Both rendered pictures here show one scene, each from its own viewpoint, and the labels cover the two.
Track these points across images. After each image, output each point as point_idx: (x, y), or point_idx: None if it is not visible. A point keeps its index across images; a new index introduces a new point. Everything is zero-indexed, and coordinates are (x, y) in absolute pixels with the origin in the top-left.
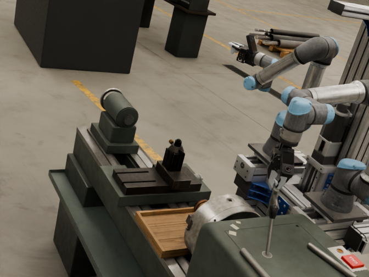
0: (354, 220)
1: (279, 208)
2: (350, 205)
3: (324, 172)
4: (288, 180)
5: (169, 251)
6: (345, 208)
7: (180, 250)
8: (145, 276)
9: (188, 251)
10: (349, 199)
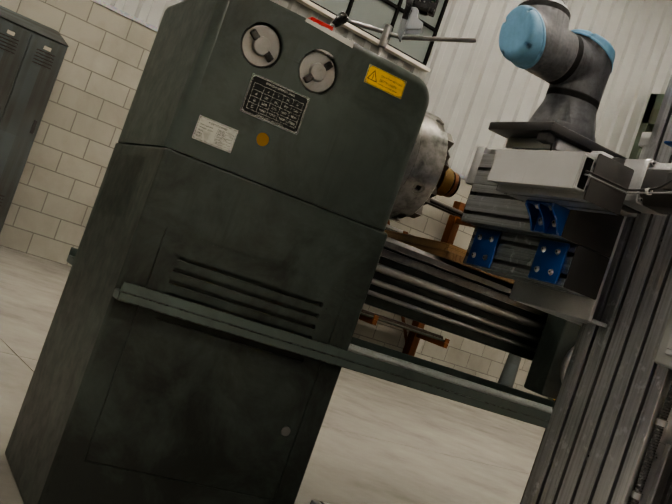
0: (524, 127)
1: (351, 20)
2: (542, 111)
3: (642, 143)
4: (403, 13)
5: (389, 233)
6: (532, 116)
7: (398, 235)
8: (428, 373)
9: (404, 241)
10: (546, 101)
